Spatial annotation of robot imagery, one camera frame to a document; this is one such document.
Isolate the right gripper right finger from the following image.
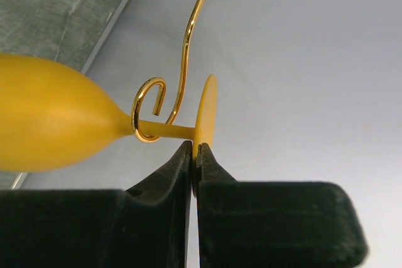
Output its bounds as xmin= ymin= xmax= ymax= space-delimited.
xmin=195 ymin=144 xmax=368 ymax=267

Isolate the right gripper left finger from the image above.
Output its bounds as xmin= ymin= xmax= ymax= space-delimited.
xmin=1 ymin=141 xmax=192 ymax=267

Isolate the orange plastic wine glass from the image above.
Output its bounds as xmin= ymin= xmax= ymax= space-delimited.
xmin=1 ymin=53 xmax=217 ymax=173

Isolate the gold wire wine glass rack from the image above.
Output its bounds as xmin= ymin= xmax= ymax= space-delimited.
xmin=131 ymin=0 xmax=205 ymax=143

